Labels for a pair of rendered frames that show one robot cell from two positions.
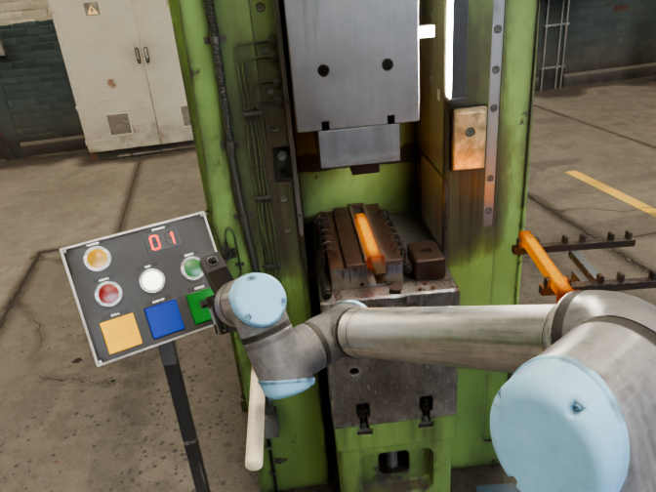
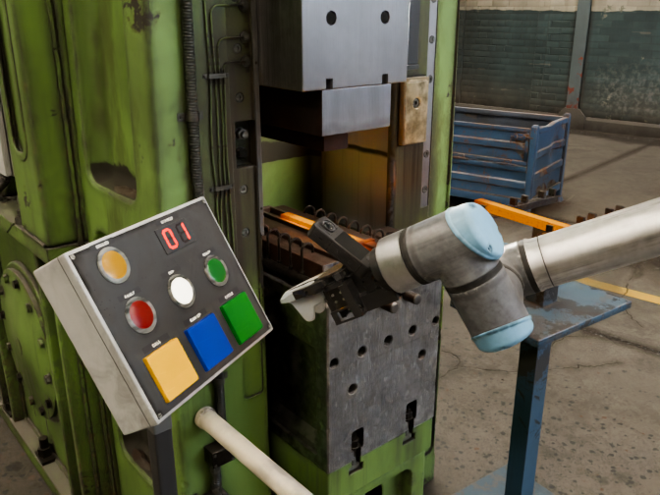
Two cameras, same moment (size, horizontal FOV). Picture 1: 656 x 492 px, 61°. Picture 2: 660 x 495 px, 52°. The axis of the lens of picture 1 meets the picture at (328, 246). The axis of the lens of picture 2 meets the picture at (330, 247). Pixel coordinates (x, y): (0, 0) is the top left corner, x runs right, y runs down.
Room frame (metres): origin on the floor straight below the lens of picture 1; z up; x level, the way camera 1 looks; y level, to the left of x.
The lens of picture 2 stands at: (0.21, 0.85, 1.53)
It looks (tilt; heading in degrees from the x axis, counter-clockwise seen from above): 20 degrees down; 322
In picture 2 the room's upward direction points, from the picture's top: straight up
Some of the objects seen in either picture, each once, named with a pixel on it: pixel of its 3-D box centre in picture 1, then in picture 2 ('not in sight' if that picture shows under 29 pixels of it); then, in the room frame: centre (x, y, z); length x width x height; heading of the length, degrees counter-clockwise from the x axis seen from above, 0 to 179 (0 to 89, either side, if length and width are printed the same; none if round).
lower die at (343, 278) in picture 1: (356, 241); (301, 242); (1.55, -0.09, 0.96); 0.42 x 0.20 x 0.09; 2
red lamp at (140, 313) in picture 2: (108, 294); (140, 314); (1.12, 0.51, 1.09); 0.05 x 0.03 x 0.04; 92
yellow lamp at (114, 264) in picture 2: (97, 258); (114, 264); (1.16, 0.53, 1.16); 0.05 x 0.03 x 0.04; 92
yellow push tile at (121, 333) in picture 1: (121, 333); (170, 369); (1.08, 0.49, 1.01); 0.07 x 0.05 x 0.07; 117
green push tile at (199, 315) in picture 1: (205, 305); (240, 318); (1.17, 0.31, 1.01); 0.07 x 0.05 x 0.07; 117
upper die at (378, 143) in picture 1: (349, 126); (299, 99); (1.55, -0.09, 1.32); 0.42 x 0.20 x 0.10; 2
